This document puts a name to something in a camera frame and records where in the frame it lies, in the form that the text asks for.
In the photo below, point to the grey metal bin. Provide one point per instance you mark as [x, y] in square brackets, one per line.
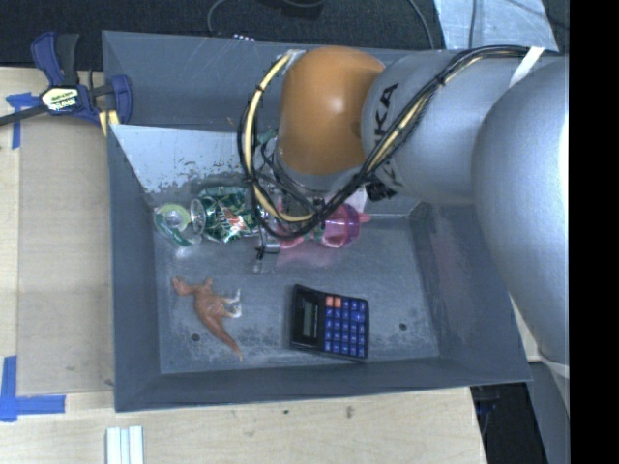
[309, 307]

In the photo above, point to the pink plastic cup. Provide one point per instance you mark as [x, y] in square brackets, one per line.
[341, 227]

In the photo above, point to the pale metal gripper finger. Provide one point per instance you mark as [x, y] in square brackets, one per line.
[271, 248]
[261, 247]

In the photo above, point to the crushed green soda can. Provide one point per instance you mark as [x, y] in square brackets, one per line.
[227, 218]

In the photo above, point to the black calculator with blue keys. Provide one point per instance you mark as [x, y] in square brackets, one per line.
[333, 324]

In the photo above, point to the pale wood board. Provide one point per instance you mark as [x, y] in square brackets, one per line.
[63, 259]

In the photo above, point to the black cylinder on white bracket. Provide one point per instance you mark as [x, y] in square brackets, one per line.
[380, 191]

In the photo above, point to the orange toy dinosaur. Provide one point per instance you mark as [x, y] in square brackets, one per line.
[212, 307]

